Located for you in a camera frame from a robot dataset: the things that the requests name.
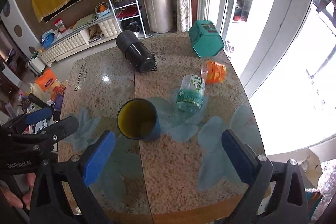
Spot person's left hand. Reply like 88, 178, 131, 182
0, 173, 37, 211

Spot light blue pot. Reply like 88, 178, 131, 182
95, 3, 110, 16

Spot black television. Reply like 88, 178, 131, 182
42, 0, 94, 24

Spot white wire rack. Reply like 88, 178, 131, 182
105, 0, 147, 38

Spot blue packet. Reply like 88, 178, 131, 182
41, 30, 57, 46

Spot orange plastic cup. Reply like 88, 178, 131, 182
201, 60, 227, 84

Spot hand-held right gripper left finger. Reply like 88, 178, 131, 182
29, 130, 116, 224

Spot black cup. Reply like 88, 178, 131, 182
116, 30, 156, 74

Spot orange tissue packet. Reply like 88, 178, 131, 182
35, 68, 59, 91

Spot clear green-labelled plastic bottle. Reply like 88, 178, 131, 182
176, 74, 206, 111

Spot white paper bag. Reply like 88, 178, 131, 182
299, 148, 322, 188

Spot teal plastic basket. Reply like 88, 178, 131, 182
188, 20, 225, 58

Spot small white appliance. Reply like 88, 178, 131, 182
27, 50, 45, 75

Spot black bag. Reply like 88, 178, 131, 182
127, 21, 142, 33

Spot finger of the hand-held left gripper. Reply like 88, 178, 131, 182
3, 106, 55, 135
34, 115, 80, 146

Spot red lid jar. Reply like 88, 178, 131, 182
54, 18, 68, 32

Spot white quilted cabinet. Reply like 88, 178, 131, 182
39, 15, 122, 67

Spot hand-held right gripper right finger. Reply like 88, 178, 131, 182
221, 129, 310, 224

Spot blue cup yellow inside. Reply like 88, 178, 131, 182
117, 99, 161, 141

